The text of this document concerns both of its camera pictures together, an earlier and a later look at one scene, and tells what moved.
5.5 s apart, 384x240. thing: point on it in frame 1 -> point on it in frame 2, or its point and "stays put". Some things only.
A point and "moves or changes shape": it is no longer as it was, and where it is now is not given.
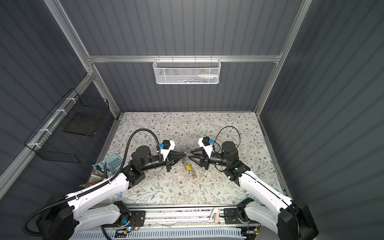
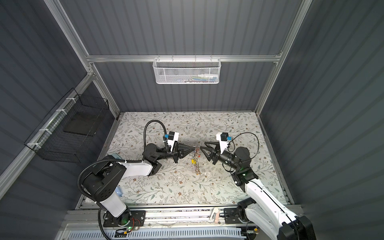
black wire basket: [66, 132] stays put
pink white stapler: [215, 216] stays put
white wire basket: [186, 71] stays put
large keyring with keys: [188, 167] moves or changes shape
